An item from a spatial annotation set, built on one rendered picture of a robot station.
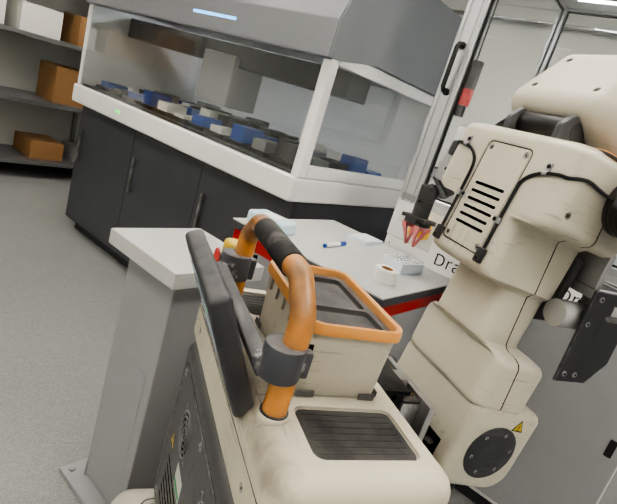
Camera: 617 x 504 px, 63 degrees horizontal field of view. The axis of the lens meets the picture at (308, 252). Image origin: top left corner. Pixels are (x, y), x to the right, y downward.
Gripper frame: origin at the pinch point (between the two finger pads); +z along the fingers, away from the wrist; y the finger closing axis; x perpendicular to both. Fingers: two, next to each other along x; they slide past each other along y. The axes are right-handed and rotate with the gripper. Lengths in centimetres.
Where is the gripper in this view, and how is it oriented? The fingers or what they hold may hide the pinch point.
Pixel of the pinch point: (409, 242)
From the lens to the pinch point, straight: 170.4
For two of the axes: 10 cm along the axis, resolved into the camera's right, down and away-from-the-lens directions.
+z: -3.0, 9.3, 2.4
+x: -7.5, -0.7, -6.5
